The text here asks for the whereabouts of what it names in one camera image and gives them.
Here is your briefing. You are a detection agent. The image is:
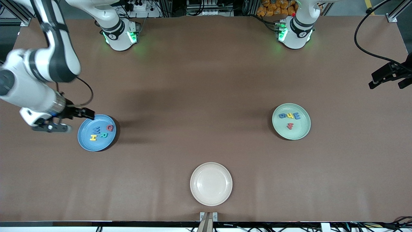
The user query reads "blue plate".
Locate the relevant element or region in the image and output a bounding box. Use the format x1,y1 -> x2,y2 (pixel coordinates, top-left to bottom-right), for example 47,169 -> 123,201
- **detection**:
77,114 -> 117,152

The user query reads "green plate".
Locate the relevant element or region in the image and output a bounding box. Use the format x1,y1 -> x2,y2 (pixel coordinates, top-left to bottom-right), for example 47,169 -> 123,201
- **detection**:
272,103 -> 312,140

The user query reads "beige plate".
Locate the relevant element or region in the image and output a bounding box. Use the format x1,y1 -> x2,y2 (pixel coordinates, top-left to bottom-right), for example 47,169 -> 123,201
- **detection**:
190,162 -> 233,207

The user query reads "white power strip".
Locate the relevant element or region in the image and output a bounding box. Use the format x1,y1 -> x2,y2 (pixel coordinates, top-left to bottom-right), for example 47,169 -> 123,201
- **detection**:
124,0 -> 161,18

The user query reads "orange mesh bag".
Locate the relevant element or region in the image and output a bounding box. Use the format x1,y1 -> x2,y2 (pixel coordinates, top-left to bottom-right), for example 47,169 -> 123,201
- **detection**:
257,0 -> 298,17

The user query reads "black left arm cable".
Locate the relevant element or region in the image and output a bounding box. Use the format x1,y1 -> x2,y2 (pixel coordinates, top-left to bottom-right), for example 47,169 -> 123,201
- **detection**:
354,0 -> 412,74

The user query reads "aluminium frame profile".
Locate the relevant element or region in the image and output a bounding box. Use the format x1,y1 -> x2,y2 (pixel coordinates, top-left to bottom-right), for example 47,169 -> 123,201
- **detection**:
386,0 -> 412,22
0,0 -> 36,27

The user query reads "black cable bundle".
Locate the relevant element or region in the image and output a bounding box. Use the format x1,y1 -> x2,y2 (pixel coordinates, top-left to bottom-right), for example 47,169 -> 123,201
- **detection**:
341,217 -> 412,232

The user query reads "metal table edge bracket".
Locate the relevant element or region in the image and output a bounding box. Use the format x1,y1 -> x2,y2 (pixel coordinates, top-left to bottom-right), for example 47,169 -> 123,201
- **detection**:
200,212 -> 218,232

